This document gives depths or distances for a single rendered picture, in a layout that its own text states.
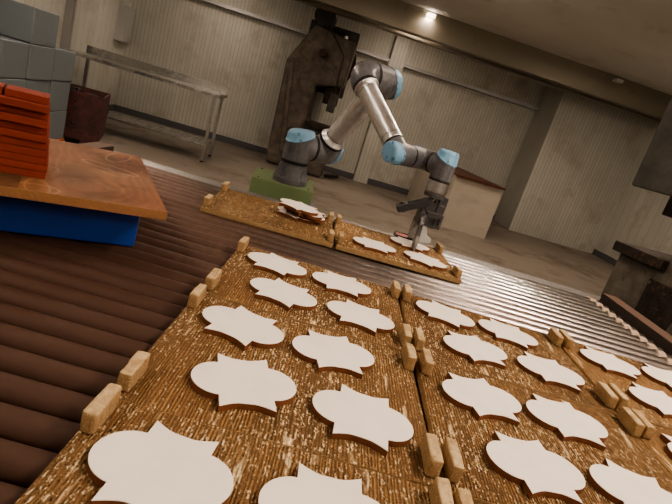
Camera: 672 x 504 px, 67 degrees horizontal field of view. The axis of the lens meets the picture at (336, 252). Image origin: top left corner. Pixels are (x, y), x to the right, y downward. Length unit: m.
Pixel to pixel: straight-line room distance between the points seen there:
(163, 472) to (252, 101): 10.16
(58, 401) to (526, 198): 10.48
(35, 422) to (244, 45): 10.17
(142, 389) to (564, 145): 10.61
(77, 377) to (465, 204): 7.95
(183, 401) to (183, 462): 0.12
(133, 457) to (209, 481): 0.08
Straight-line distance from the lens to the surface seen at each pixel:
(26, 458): 0.62
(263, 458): 0.62
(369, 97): 1.87
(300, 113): 9.36
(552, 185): 11.05
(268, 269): 1.14
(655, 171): 5.19
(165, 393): 0.68
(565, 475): 0.82
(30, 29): 5.36
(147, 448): 0.59
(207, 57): 10.71
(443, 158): 1.76
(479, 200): 8.51
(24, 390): 0.71
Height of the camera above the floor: 1.32
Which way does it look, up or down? 15 degrees down
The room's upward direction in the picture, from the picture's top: 17 degrees clockwise
